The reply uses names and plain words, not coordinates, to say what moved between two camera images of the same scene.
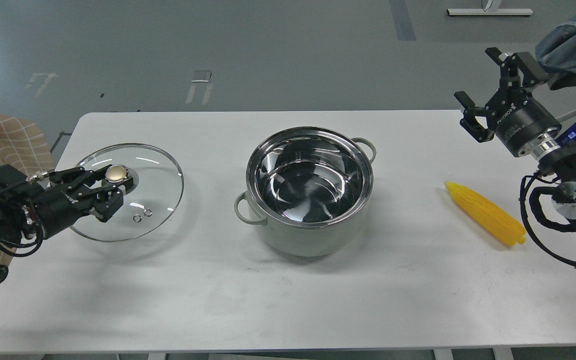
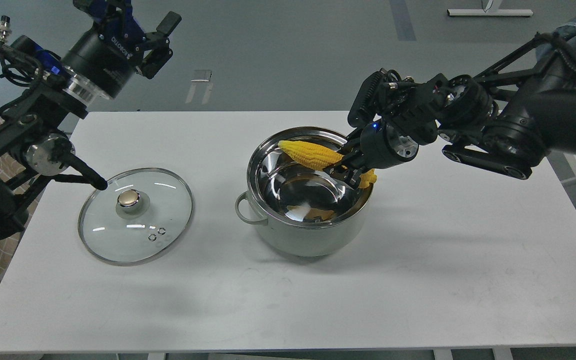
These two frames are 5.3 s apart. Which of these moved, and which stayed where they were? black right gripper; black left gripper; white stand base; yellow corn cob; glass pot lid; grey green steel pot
Moved: black left gripper; black right gripper; glass pot lid; yellow corn cob
Stayed: white stand base; grey green steel pot
